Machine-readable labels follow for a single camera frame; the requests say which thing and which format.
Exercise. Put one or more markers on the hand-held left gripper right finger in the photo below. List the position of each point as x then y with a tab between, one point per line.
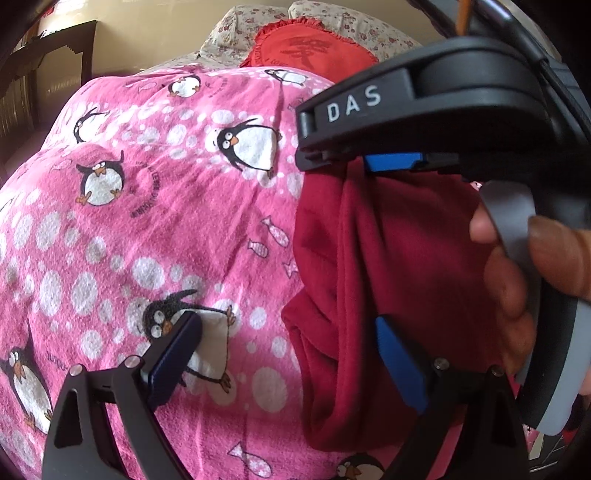
399	360

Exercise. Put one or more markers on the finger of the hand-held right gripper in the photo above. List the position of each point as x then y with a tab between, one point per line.
360	115

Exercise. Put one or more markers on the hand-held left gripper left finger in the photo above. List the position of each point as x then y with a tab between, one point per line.
175	355

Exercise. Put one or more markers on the dark red sweater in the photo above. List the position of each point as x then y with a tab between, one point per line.
351	277

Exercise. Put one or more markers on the person's right hand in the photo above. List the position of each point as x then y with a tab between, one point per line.
508	286

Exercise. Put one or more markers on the red heart pillow with frill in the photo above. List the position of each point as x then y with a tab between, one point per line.
314	50

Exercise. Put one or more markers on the large floral pillow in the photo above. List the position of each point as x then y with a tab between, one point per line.
369	23

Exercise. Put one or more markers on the pink penguin print blanket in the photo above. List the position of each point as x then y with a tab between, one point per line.
115	230

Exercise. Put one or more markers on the small floral pillow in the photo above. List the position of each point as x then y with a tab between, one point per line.
231	32

